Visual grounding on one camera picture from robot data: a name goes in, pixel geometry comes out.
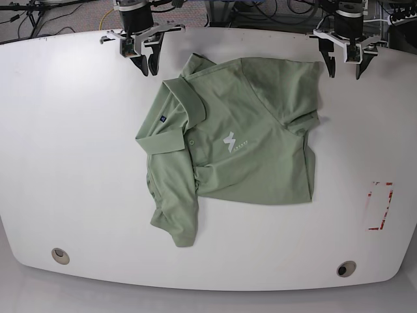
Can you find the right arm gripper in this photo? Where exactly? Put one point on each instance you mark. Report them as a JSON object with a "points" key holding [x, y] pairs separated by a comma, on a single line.
{"points": [[138, 24]]}

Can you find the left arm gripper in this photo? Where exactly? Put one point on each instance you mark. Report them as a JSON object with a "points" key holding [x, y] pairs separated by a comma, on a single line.
{"points": [[347, 30]]}

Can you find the green polo shirt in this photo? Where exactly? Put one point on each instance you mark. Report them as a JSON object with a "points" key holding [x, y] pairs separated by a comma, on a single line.
{"points": [[235, 131]]}

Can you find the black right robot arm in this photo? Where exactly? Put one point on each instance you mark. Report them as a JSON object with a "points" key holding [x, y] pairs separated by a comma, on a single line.
{"points": [[145, 51]]}

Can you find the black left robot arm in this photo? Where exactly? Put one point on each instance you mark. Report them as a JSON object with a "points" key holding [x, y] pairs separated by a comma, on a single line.
{"points": [[331, 6]]}

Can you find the white power strip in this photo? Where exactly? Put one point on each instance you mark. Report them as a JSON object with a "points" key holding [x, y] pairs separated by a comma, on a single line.
{"points": [[401, 16]]}

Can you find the black tripod legs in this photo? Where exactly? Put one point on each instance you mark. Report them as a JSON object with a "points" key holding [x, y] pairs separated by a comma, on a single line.
{"points": [[34, 11]]}

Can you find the red tape rectangle marker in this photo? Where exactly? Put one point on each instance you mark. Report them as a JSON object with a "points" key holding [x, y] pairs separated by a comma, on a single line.
{"points": [[378, 203]]}

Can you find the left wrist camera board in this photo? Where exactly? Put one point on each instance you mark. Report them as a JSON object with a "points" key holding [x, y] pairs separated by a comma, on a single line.
{"points": [[353, 54]]}

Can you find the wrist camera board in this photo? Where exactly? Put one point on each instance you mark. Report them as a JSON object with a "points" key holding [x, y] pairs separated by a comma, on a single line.
{"points": [[127, 48], [353, 54]]}

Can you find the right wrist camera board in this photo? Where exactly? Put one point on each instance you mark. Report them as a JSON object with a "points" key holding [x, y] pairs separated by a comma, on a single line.
{"points": [[127, 48]]}

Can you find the left table cable grommet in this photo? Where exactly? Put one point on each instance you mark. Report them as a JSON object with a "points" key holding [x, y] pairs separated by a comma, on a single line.
{"points": [[60, 256]]}

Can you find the table cable grommet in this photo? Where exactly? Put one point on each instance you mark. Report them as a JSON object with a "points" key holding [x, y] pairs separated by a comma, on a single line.
{"points": [[346, 269], [60, 256]]}

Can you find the right table cable grommet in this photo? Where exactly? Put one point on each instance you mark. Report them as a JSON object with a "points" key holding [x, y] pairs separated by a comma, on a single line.
{"points": [[346, 269]]}

